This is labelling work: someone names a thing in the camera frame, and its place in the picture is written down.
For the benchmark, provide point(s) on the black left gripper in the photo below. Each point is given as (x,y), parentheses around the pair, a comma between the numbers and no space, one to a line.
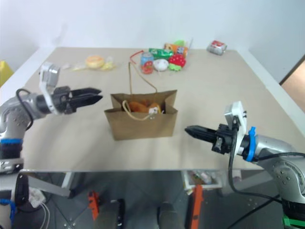
(62,101)

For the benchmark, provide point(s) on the packaged orange donut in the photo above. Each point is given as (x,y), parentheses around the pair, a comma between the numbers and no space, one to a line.
(108,65)

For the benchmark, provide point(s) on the red and blue drink can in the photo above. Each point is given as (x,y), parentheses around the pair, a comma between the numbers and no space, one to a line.
(147,64)

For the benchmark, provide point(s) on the brown paper bag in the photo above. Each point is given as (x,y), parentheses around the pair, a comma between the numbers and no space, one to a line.
(143,127)

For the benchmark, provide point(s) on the green snack packet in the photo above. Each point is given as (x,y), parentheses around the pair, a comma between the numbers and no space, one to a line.
(160,53)

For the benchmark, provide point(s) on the red strawberry plush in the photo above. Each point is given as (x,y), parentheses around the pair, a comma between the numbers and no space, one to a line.
(177,60)

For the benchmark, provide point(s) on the bright green toy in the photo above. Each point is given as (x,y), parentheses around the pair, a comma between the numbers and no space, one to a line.
(179,42)

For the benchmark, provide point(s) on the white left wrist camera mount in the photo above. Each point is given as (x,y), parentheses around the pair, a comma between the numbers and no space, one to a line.
(48,78)

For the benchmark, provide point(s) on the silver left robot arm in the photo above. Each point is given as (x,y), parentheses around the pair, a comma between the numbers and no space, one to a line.
(14,112)

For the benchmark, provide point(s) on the brown plush toy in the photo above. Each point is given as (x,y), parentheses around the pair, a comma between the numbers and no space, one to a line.
(138,107)

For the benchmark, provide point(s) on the white box of clutter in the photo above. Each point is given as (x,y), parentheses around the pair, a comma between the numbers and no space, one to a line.
(202,177)

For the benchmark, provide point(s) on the yellow bin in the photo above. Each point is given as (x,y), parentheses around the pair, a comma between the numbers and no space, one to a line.
(5,72)

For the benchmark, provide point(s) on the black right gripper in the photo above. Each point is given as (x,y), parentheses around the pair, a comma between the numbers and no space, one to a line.
(224,140)

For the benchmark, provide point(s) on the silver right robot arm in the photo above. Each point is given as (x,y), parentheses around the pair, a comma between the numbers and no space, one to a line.
(283,162)

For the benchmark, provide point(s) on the orange snack packet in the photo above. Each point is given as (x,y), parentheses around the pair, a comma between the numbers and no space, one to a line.
(177,48)

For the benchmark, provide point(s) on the tall orange clamp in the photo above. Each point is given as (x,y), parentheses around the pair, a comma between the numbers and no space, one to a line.
(196,207)

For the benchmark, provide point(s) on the white round plush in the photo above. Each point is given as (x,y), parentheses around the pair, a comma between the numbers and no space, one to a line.
(160,65)

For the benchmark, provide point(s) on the dark robot foot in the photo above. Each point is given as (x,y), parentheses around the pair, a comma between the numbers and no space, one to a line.
(168,215)
(121,213)

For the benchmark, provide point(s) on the crumpled white cloth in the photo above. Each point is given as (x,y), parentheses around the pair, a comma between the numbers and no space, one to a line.
(35,195)

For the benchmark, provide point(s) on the toy burger bun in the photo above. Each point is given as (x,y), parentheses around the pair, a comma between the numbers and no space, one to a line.
(94,61)

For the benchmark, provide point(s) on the brown wooden door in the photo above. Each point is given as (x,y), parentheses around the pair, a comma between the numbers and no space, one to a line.
(295,81)

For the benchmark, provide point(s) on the grey metal table bracket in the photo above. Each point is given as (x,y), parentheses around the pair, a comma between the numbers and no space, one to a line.
(47,186)

